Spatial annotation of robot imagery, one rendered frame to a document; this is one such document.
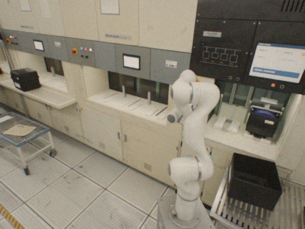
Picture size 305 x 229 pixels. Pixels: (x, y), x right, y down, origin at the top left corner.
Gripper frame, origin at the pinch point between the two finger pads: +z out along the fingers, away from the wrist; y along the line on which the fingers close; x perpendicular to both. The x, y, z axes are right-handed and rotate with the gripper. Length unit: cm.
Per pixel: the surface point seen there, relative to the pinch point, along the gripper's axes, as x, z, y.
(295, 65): 37, 9, 60
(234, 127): -30, 36, 35
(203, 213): -44, -54, 37
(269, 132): -22, 29, 62
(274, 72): 31, 9, 51
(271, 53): 42, 9, 46
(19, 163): -120, -62, -203
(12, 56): -2, 10, -297
